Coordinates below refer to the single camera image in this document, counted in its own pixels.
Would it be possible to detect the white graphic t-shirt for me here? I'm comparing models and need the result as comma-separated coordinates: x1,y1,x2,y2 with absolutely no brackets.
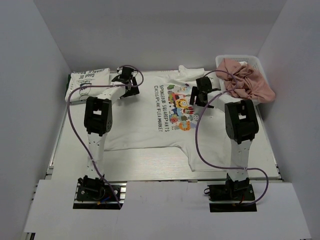
104,66,231,171

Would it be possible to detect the pink t-shirt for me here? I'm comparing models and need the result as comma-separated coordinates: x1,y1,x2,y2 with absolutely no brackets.
216,58,276,103

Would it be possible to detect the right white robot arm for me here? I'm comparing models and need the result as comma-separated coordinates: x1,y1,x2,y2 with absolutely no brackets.
189,76,259,200

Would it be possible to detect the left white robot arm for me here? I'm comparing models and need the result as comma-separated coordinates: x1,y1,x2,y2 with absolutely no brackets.
84,65,140,181

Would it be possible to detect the folded white Charlie Brown t-shirt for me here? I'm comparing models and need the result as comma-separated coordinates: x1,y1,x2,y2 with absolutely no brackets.
65,68,110,102

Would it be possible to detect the white plastic basket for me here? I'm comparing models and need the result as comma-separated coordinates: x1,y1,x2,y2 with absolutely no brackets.
211,54,268,91

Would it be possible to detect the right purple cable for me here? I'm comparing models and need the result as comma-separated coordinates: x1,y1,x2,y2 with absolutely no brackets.
194,69,270,207

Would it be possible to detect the purple cable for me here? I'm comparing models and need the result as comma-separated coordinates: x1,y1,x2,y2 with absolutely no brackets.
66,65,144,210
194,69,270,207

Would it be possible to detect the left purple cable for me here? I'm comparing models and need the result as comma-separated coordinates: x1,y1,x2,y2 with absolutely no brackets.
66,65,144,210

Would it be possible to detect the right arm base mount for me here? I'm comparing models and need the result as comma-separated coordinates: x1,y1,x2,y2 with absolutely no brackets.
203,178,257,213

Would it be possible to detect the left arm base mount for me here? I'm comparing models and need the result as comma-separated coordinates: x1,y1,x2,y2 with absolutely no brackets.
73,176,126,210

